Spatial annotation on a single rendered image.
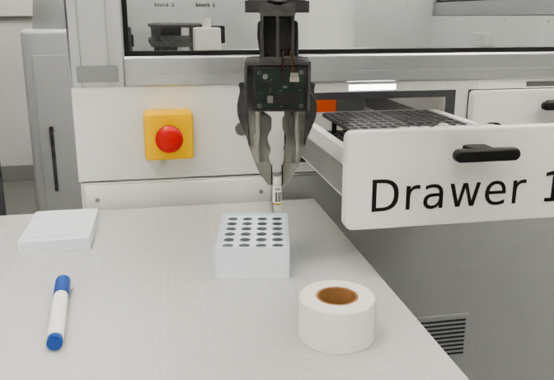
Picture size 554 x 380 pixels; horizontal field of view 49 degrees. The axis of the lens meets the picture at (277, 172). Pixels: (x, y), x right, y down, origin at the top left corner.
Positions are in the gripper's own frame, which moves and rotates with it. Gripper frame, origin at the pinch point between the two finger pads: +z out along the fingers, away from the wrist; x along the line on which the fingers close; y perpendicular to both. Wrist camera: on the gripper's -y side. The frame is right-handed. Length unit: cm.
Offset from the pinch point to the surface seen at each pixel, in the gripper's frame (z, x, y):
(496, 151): -4.5, 23.2, 8.8
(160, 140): -1.0, -16.7, -14.6
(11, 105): 37, -168, -321
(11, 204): 87, -150, -265
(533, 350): 44, 50, -34
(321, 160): 0.6, 6.2, -8.8
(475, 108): -3.5, 33.3, -29.1
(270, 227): 7.0, -0.8, 0.1
